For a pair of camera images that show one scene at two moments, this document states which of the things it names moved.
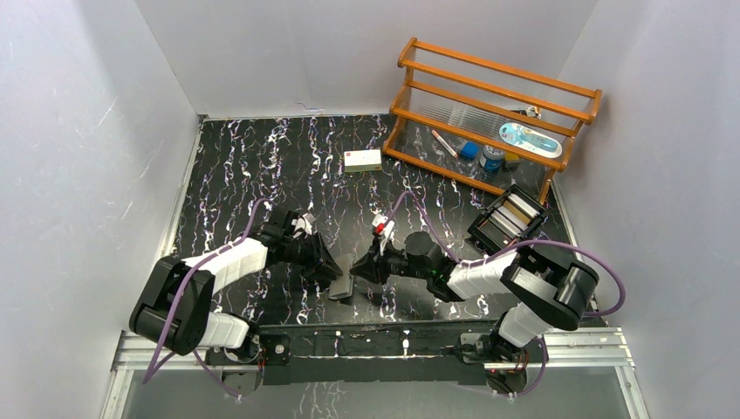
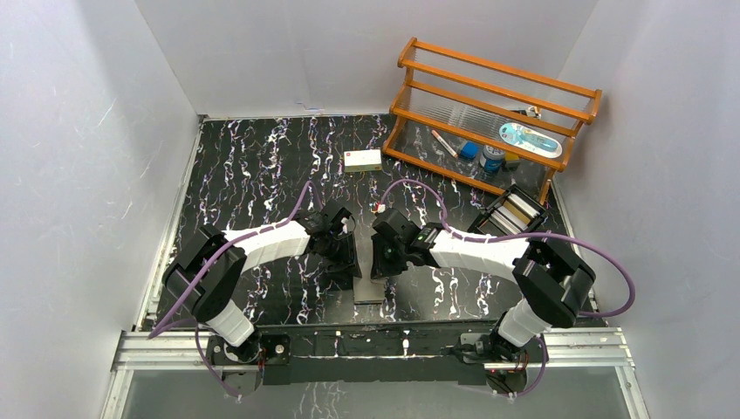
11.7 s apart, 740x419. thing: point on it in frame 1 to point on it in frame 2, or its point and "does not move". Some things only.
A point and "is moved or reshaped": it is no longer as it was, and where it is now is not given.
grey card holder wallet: x=343 y=285 is moved or reshaped
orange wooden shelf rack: x=491 y=125 does not move
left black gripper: x=311 y=254 to x=345 y=254
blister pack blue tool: x=530 y=140 does not move
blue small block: x=469 y=150 does not move
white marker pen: x=444 y=144 does not move
